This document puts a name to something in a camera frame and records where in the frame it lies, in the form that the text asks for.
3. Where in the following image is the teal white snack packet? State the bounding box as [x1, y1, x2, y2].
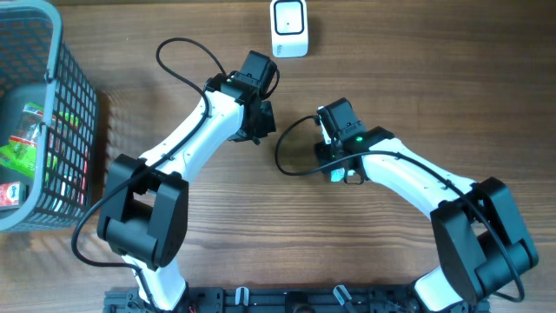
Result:
[330, 169, 355, 183]

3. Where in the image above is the green snack bag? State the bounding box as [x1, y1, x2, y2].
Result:
[1, 102, 43, 178]

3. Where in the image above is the red small box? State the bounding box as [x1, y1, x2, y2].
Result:
[0, 182, 23, 209]

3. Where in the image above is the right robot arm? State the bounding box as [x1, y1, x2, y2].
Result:
[315, 98, 539, 312]

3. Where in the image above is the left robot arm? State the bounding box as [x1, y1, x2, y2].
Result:
[97, 51, 279, 312]

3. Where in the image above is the white barcode scanner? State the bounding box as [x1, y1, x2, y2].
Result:
[269, 0, 309, 58]

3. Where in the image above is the grey plastic shopping basket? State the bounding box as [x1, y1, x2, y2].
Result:
[1, 1, 99, 232]

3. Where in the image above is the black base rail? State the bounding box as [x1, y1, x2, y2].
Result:
[103, 284, 428, 313]

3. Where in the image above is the left black cable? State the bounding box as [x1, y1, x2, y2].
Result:
[70, 37, 228, 312]

